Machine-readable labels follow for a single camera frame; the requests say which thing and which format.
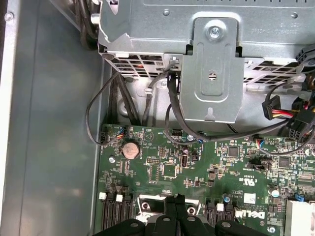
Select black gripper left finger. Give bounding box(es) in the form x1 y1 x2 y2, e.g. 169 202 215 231
92 195 182 236

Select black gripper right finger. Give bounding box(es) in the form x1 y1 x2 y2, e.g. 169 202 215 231
177 194 270 236

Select metal socket cover frame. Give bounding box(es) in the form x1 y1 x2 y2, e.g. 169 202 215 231
136 193 201 223

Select CPU socket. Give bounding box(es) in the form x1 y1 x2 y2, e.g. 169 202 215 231
135 192 202 236

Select black RAM slot row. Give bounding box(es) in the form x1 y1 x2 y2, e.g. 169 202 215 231
205 201 236 229
98 191 135 236

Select green motherboard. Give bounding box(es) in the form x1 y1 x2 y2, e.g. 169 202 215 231
97 122 315 236

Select white square board sticker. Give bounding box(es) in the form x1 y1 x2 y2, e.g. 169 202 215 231
242 193 256 205

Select round coin battery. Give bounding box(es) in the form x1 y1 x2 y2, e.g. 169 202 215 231
120 140 140 160

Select silver metal drive cage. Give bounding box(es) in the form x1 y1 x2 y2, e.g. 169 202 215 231
97 0 315 123

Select black open PC case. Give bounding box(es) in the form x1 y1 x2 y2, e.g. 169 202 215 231
0 0 315 236

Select thick black wire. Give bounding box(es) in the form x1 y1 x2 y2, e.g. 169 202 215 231
164 70 296 143

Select thin black looped wire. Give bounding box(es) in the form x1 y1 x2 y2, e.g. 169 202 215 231
85 71 124 146

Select black connector coloured wires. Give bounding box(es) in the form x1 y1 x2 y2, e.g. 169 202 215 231
261 95 298 121

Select black cable bundle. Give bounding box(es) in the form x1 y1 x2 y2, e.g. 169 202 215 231
73 0 102 51

